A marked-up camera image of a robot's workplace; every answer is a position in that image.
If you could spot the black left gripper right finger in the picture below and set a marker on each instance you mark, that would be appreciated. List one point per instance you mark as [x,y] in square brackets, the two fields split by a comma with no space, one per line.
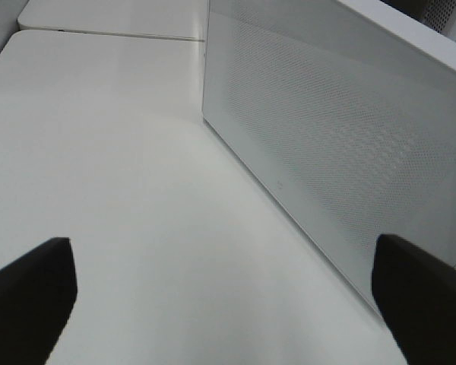
[416,296]

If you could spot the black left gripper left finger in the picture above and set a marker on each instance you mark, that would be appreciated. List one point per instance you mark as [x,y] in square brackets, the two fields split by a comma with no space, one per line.
[38,292]

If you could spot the white microwave door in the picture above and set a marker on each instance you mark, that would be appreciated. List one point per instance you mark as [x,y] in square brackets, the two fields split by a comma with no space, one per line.
[351,130]

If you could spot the white microwave oven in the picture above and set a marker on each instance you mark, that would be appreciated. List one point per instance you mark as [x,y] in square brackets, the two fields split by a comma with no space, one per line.
[438,46]

